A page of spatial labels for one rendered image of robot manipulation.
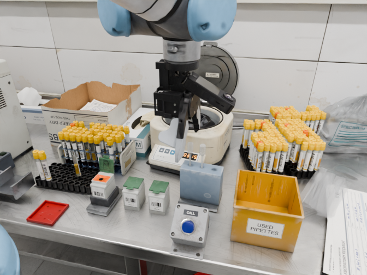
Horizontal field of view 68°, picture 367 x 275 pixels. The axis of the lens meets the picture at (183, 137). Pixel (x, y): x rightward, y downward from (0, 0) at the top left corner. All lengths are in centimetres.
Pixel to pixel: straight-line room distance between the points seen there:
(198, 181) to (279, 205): 21
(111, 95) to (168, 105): 62
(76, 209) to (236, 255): 40
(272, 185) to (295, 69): 52
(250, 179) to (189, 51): 33
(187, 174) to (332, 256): 34
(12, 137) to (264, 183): 76
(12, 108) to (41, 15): 48
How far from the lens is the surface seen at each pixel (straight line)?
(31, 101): 130
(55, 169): 87
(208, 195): 68
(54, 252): 151
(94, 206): 72
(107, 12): 46
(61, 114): 96
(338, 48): 109
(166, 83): 58
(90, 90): 121
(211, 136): 77
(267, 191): 70
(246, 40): 105
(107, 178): 69
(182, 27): 36
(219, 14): 36
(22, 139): 103
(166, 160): 80
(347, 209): 78
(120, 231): 66
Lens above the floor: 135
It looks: 28 degrees down
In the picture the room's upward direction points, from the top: straight up
